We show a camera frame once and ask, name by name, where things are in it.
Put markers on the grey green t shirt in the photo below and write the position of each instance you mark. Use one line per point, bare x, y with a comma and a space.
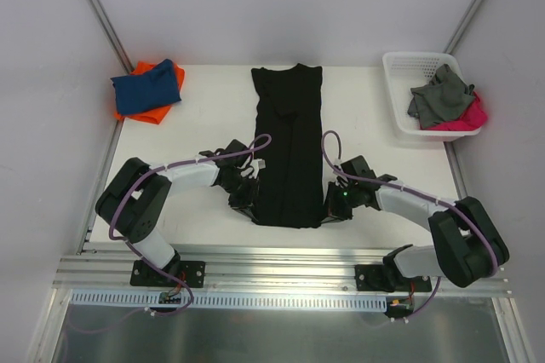
445, 98

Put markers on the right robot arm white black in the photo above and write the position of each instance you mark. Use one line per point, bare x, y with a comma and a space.
466, 244

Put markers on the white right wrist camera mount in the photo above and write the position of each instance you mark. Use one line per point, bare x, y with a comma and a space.
340, 178

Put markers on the black t shirt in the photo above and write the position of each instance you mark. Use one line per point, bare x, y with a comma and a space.
290, 191

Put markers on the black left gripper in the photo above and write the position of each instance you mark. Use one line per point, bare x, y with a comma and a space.
243, 200

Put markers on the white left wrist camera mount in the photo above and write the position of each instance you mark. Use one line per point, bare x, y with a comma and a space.
256, 165

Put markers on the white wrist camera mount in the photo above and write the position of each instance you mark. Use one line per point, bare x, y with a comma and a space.
256, 165
340, 178

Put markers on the white plastic laundry basket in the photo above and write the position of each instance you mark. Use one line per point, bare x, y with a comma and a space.
407, 70

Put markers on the white slotted cable duct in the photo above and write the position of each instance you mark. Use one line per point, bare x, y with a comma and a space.
156, 299

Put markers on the blue t shirt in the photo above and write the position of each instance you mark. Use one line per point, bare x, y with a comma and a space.
145, 90

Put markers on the left corner aluminium post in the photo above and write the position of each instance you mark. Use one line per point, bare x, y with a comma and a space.
112, 37

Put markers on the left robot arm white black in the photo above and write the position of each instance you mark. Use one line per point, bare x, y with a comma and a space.
134, 199

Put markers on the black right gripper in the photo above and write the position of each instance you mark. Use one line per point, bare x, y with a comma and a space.
337, 209

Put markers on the pink t shirt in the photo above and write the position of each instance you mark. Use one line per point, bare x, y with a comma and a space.
472, 119

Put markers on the aluminium mounting rail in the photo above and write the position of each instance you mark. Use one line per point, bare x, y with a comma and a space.
228, 268

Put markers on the orange t shirt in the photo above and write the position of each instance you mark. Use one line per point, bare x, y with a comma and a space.
149, 113

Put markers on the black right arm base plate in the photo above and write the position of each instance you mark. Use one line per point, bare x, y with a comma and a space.
382, 278

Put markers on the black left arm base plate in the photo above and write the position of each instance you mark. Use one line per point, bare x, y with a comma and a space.
192, 273

